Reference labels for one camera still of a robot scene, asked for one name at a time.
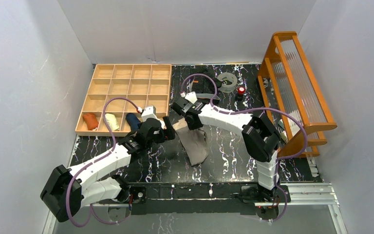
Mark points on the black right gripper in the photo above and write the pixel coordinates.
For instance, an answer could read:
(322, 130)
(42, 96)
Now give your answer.
(191, 119)

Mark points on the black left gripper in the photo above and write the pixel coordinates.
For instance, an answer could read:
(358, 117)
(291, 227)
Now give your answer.
(166, 129)

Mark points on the grey beige underwear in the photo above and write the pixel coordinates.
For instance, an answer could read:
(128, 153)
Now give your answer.
(194, 142)

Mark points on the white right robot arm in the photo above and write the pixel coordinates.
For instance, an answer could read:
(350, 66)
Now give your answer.
(260, 137)

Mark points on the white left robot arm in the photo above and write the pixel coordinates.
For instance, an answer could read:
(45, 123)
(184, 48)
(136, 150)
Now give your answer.
(68, 189)

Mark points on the black striped underwear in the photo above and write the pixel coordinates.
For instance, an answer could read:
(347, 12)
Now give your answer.
(202, 86)

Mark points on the rolled blue underwear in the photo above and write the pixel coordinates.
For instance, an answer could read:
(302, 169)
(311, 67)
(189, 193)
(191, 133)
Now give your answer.
(133, 121)

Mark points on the clear tape roll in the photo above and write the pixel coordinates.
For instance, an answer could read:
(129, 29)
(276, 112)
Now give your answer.
(229, 82)

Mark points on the rolled cream underwear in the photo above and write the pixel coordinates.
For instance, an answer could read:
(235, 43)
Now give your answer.
(112, 122)

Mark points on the rolled orange underwear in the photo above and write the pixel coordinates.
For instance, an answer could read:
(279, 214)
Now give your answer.
(91, 121)

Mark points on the wooden compartment tray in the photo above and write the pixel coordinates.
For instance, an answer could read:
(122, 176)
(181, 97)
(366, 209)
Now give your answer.
(114, 86)

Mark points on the red small cap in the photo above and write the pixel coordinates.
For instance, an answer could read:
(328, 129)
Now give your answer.
(240, 91)

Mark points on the orange wooden rack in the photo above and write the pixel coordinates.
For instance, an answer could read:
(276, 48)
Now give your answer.
(287, 83)

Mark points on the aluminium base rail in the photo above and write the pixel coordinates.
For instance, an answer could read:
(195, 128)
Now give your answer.
(244, 198)

